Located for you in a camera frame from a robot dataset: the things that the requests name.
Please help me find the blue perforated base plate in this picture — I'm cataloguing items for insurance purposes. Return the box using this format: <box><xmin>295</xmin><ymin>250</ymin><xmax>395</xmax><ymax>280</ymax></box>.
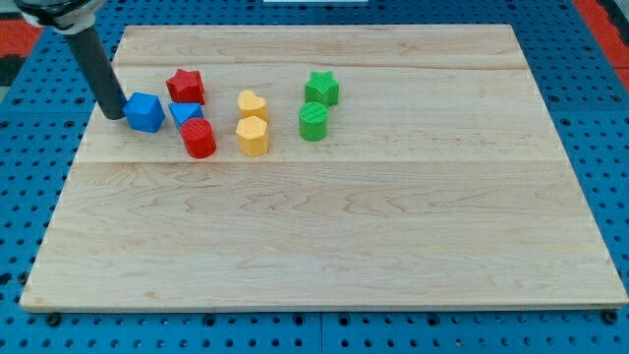
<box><xmin>1</xmin><ymin>0</ymin><xmax>628</xmax><ymax>353</ymax></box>

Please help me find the red cylinder block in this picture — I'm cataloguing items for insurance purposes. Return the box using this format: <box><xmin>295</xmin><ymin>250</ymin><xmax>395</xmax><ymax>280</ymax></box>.
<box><xmin>179</xmin><ymin>117</ymin><xmax>216</xmax><ymax>158</ymax></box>

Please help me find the light wooden board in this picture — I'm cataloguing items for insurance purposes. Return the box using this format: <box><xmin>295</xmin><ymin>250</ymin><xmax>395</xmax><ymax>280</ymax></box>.
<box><xmin>21</xmin><ymin>25</ymin><xmax>628</xmax><ymax>313</ymax></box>

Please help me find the yellow hexagon block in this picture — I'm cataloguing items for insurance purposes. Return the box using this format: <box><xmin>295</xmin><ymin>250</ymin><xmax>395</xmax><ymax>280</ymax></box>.
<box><xmin>236</xmin><ymin>116</ymin><xmax>269</xmax><ymax>157</ymax></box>

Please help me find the yellow heart block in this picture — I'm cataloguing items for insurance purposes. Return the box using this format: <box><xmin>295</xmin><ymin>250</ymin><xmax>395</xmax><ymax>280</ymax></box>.
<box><xmin>237</xmin><ymin>89</ymin><xmax>268</xmax><ymax>121</ymax></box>

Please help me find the red star block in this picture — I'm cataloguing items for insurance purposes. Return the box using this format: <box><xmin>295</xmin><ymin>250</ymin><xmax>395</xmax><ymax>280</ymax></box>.
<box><xmin>165</xmin><ymin>69</ymin><xmax>205</xmax><ymax>105</ymax></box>

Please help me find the blue triangle block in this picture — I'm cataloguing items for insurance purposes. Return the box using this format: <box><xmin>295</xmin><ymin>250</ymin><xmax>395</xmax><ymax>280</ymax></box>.
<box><xmin>168</xmin><ymin>102</ymin><xmax>204</xmax><ymax>129</ymax></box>

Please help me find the green star block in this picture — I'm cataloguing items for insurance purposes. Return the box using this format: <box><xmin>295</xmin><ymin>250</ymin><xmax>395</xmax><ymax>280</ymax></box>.
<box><xmin>305</xmin><ymin>71</ymin><xmax>340</xmax><ymax>107</ymax></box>

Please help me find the green cylinder block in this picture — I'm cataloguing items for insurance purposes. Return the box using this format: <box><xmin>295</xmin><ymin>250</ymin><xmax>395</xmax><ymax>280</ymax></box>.
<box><xmin>299</xmin><ymin>101</ymin><xmax>328</xmax><ymax>142</ymax></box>

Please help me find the blue cube block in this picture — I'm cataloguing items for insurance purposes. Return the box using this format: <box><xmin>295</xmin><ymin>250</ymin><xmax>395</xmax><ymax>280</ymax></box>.
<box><xmin>123</xmin><ymin>92</ymin><xmax>165</xmax><ymax>133</ymax></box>

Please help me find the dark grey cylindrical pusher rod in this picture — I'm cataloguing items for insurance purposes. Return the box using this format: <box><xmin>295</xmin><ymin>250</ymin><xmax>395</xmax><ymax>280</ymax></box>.
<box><xmin>64</xmin><ymin>26</ymin><xmax>127</xmax><ymax>120</ymax></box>

